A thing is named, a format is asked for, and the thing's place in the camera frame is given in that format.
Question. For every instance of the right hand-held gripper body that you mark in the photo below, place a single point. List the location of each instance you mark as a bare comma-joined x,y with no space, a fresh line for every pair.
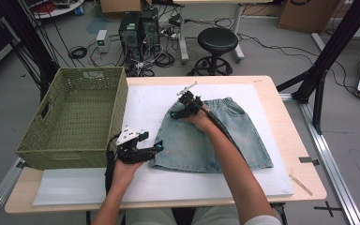
192,104

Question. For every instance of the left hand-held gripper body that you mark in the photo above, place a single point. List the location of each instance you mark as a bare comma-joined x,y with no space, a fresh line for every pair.
128,136

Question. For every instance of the light blue denim shorts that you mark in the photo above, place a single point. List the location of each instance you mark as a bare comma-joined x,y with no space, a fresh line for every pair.
187,146

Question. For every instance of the green woven basket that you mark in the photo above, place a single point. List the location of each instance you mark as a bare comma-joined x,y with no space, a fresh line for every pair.
75,125

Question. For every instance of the person's right hand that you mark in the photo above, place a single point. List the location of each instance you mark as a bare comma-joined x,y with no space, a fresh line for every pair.
201,122

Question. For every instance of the person's left hand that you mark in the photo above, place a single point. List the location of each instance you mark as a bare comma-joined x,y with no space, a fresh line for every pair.
123,173

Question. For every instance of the white foam mat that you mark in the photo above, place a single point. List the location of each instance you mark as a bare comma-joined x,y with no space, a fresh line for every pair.
156,100

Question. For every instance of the white desk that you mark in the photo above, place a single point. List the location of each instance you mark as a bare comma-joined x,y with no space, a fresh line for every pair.
183,37

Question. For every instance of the black round stool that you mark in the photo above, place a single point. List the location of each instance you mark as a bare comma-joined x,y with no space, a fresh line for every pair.
217,40

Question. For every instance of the person's light trousers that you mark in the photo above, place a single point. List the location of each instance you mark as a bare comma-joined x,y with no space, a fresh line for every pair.
147,218

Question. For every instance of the black chair seat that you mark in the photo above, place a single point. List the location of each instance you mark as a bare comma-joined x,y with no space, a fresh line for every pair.
184,217

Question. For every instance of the black computer tower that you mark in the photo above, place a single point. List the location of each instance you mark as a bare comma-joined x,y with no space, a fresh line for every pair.
150,28
129,34

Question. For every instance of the white box with green light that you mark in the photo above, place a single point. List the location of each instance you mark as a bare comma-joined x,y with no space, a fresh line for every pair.
102,39

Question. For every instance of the black tape strip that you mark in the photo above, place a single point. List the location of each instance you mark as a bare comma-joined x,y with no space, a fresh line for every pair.
21,164
309,161

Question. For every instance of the plain cardboard box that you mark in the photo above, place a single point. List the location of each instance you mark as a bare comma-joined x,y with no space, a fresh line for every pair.
122,5

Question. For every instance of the person's white sleeve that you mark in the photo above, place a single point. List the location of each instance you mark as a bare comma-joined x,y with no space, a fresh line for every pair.
262,221

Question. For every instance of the thin wooden stick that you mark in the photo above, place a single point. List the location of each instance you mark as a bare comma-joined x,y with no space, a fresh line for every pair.
300,184

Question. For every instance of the white round table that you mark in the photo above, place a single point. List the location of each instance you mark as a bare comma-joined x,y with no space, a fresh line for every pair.
59,11

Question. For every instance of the large cardboard box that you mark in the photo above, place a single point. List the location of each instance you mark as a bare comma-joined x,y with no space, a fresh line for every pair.
306,17

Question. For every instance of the black tape cross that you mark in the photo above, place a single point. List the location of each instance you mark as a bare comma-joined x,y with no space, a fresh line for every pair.
328,208

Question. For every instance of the black metal frame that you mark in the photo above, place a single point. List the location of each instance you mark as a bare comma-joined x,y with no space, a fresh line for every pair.
28,40
334,47

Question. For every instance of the silver aluminium rail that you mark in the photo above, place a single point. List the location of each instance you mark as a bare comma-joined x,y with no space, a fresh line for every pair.
325,156
0,193

